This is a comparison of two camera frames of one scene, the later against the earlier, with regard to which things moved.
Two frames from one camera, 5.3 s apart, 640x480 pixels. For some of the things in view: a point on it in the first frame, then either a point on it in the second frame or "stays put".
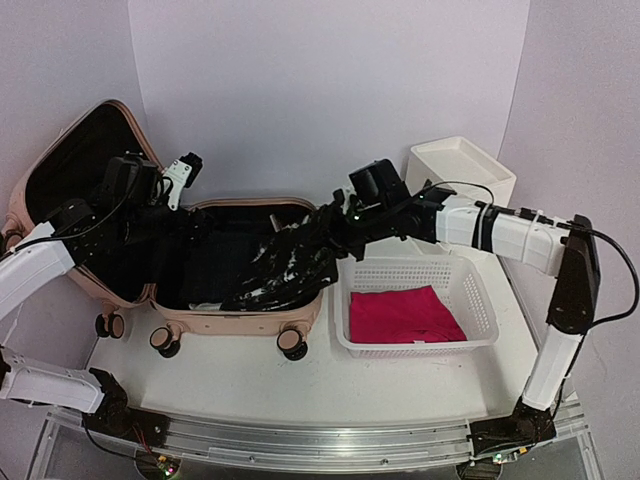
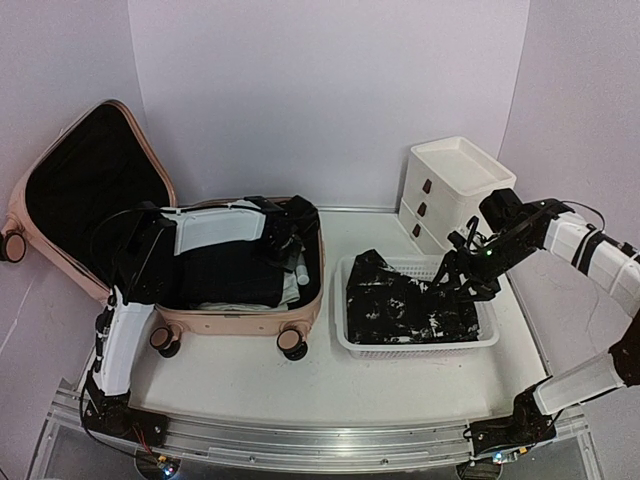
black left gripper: x=188 y=230 to x=291 y=263
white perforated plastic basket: x=457 y=279 stays put
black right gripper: x=328 y=232 to x=452 y=261
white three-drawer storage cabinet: x=457 y=165 stays put
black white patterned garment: x=293 y=270 to x=385 y=305
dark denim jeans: x=211 y=263 stays put
